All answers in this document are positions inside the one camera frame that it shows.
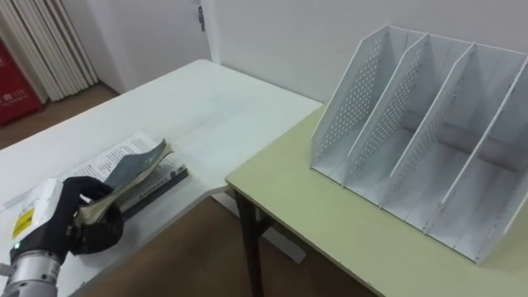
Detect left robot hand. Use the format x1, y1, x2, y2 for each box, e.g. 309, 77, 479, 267
9, 176, 125, 265

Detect grey-blue cover book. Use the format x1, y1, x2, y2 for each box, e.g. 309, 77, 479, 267
73, 139, 175, 229

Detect white cover book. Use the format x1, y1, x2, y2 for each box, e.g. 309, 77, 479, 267
61, 132, 190, 220

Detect red cabinet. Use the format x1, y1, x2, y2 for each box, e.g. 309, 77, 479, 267
0, 39, 45, 127

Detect white table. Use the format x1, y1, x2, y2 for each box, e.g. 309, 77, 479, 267
0, 59, 323, 297

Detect white radiator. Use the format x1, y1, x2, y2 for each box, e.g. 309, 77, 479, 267
0, 0, 100, 103

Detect white door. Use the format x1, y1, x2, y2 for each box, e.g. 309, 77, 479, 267
84, 0, 214, 94

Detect pale green desk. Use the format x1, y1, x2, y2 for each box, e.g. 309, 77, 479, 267
225, 105, 528, 297

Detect white perforated file rack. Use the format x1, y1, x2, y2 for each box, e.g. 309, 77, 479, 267
309, 23, 528, 265

